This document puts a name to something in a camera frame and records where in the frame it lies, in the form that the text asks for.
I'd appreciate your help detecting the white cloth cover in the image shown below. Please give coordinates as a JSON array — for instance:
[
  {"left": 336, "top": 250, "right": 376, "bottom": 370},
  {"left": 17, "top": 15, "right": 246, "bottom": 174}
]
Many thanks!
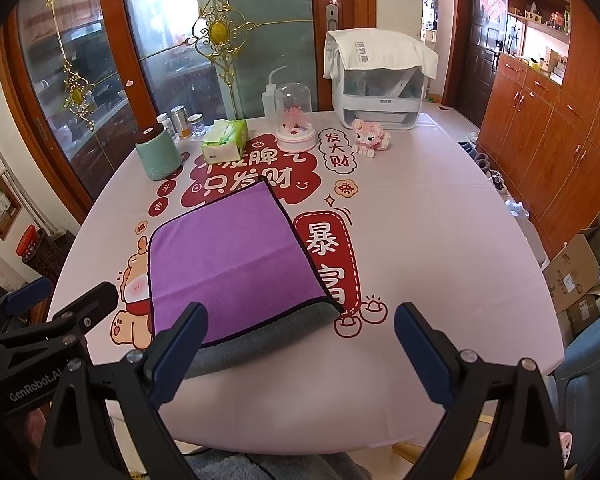
[{"left": 323, "top": 28, "right": 439, "bottom": 79}]

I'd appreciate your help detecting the purple and grey towel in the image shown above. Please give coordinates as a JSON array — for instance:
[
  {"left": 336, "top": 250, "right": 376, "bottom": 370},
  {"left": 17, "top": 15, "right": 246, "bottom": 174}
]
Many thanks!
[{"left": 148, "top": 178, "right": 343, "bottom": 378}]

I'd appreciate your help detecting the green tissue pack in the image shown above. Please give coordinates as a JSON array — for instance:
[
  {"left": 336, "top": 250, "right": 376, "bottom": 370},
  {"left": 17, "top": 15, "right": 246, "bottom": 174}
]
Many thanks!
[{"left": 201, "top": 119, "right": 248, "bottom": 164}]

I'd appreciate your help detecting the red basket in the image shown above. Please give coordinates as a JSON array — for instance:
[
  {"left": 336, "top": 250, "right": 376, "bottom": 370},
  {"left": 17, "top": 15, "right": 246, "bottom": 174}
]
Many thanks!
[{"left": 16, "top": 224, "right": 41, "bottom": 259}]

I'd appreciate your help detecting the glass sliding door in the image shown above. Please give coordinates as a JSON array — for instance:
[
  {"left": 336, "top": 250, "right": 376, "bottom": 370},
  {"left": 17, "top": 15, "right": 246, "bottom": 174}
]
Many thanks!
[{"left": 0, "top": 0, "right": 377, "bottom": 221}]

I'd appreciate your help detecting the white squeeze bottle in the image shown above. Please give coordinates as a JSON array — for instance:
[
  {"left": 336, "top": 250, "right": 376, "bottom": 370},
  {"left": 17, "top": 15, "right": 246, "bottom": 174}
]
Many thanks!
[{"left": 261, "top": 65, "right": 286, "bottom": 126}]

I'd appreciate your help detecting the white lidded jar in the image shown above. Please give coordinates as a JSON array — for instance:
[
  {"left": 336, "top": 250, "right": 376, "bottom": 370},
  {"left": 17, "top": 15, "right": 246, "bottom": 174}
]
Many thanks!
[{"left": 156, "top": 113, "right": 178, "bottom": 138}]

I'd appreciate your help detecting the glass dome ornament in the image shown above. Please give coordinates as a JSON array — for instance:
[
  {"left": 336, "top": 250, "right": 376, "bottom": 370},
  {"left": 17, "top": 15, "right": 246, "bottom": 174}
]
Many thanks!
[{"left": 275, "top": 82, "right": 316, "bottom": 154}]

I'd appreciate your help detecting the small glass jar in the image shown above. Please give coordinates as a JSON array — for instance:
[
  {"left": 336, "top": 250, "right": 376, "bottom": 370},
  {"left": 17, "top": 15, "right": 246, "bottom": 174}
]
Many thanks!
[{"left": 187, "top": 113, "right": 206, "bottom": 139}]

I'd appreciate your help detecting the dark wooden entrance door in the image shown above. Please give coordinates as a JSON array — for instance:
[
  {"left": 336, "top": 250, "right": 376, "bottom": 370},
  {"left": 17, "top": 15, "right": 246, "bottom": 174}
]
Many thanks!
[{"left": 456, "top": 0, "right": 506, "bottom": 127}]

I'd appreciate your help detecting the blue chair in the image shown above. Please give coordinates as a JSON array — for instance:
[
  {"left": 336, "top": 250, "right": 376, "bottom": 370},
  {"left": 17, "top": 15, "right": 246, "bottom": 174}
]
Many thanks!
[{"left": 550, "top": 317, "right": 600, "bottom": 474}]

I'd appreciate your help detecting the white plastic appliance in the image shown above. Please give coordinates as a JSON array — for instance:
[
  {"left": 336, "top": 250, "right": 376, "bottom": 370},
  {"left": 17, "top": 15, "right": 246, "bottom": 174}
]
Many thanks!
[{"left": 330, "top": 60, "right": 428, "bottom": 130}]

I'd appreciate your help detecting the glass jar metal lid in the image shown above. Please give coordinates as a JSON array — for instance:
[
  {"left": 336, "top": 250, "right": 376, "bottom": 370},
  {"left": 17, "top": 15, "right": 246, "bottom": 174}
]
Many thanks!
[{"left": 171, "top": 105, "right": 192, "bottom": 139}]

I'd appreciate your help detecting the cardboard box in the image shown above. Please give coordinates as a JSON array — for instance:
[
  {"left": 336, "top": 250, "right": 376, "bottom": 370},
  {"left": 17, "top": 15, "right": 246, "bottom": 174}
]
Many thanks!
[{"left": 543, "top": 226, "right": 600, "bottom": 344}]

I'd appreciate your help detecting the pink plush toy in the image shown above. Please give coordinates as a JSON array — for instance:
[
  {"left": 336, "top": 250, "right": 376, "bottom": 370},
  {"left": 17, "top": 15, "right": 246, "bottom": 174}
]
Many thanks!
[{"left": 351, "top": 119, "right": 391, "bottom": 158}]

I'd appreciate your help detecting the pink printed tablecloth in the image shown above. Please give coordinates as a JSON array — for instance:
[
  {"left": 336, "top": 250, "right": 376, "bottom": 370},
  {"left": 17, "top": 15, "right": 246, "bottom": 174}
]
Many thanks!
[{"left": 52, "top": 114, "right": 564, "bottom": 454}]

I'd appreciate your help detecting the green ceramic jar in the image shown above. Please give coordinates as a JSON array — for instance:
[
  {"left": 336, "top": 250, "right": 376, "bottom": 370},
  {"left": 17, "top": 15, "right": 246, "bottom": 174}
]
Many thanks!
[{"left": 134, "top": 124, "right": 182, "bottom": 181}]

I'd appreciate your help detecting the wooden cabinet wall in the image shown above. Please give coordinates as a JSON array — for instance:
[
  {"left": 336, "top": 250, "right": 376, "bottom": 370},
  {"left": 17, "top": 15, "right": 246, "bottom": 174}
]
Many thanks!
[{"left": 478, "top": 0, "right": 600, "bottom": 256}]

